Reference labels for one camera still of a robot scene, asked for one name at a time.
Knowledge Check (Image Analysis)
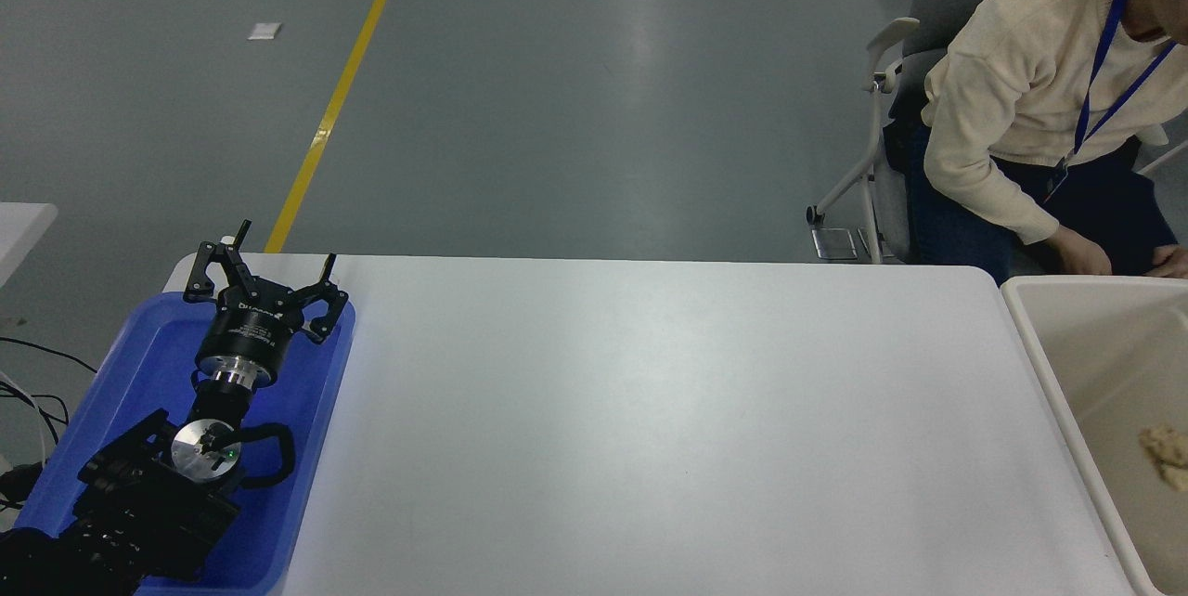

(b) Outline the person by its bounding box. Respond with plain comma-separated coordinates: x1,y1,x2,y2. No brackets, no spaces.
884,0,1188,286

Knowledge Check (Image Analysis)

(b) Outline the blue plastic tray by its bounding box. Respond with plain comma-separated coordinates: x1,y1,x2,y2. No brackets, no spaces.
14,292,356,595

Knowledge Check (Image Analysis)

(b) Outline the tan paper ball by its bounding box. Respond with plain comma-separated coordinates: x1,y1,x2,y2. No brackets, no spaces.
1139,425,1188,493

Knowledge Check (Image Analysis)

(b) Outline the person's right hand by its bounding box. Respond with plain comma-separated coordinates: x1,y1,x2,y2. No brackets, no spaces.
1046,224,1114,278

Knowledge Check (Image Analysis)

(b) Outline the blue lanyard with badge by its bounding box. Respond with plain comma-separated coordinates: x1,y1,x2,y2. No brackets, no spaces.
1041,0,1182,204

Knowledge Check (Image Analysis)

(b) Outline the looped black cable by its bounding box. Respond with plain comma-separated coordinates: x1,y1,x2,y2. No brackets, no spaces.
0,390,71,448

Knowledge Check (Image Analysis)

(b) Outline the black plug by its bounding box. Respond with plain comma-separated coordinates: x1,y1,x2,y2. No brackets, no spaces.
0,462,44,510

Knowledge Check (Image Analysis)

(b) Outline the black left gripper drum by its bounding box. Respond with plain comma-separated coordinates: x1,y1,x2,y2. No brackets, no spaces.
195,292,308,376

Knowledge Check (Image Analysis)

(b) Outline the large pale plastic bin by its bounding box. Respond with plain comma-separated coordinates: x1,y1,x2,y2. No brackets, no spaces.
1001,276,1188,596

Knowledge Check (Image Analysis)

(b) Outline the person's left hand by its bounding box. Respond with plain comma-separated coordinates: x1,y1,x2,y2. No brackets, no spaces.
1143,245,1188,279

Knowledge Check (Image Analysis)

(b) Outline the thin black cable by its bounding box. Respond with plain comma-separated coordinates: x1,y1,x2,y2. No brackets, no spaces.
0,337,98,375

